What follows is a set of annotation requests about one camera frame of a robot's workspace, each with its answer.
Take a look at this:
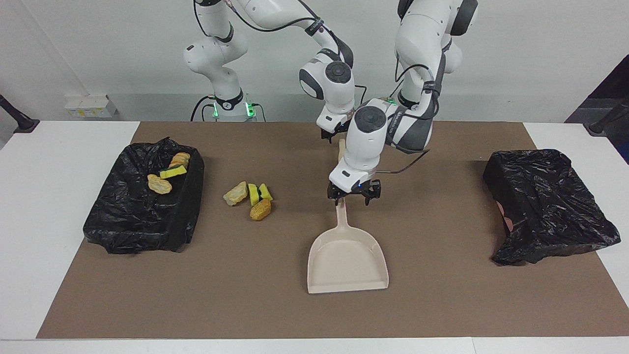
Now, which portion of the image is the beige plastic dustpan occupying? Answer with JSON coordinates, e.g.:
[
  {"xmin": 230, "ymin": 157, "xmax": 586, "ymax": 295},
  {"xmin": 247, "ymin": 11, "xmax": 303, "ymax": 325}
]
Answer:
[{"xmin": 307, "ymin": 199, "xmax": 390, "ymax": 295}]

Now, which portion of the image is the orange brown bread roll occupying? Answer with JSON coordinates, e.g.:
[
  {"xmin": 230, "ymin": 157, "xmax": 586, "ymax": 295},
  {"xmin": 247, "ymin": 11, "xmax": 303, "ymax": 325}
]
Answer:
[{"xmin": 249, "ymin": 198, "xmax": 272, "ymax": 221}]

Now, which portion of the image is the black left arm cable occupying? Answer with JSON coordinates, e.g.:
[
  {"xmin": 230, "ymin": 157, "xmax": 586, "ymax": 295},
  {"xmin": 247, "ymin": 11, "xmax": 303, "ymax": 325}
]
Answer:
[{"xmin": 376, "ymin": 64, "xmax": 434, "ymax": 174}]

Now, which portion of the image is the brown table mat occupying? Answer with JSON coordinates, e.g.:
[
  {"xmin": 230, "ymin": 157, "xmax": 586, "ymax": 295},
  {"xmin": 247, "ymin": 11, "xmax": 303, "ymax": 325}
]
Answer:
[{"xmin": 36, "ymin": 121, "xmax": 629, "ymax": 340}]

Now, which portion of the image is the black base cable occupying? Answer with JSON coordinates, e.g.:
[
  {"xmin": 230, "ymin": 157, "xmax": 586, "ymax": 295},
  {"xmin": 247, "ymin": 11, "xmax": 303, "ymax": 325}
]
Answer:
[{"xmin": 191, "ymin": 95, "xmax": 217, "ymax": 122}]

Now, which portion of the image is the pale bread chunk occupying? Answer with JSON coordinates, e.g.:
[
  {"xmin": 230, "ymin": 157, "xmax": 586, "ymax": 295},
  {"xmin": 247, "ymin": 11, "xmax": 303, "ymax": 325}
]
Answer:
[{"xmin": 223, "ymin": 181, "xmax": 249, "ymax": 207}]

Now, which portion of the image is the white wall socket box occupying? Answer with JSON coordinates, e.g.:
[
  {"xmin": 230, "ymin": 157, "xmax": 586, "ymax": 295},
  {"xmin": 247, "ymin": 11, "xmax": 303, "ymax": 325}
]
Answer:
[{"xmin": 65, "ymin": 95, "xmax": 117, "ymax": 118}]

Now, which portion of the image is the black stand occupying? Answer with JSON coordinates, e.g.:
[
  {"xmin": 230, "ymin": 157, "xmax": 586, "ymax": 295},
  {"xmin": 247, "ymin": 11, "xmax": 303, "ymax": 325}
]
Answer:
[
  {"xmin": 0, "ymin": 93, "xmax": 40, "ymax": 134},
  {"xmin": 585, "ymin": 96, "xmax": 629, "ymax": 137}
]

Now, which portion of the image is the bin with black bag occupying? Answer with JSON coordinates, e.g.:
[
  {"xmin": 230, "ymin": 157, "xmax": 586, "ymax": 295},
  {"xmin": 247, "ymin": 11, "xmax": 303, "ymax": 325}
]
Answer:
[
  {"xmin": 483, "ymin": 149, "xmax": 621, "ymax": 266},
  {"xmin": 83, "ymin": 137, "xmax": 205, "ymax": 255}
]

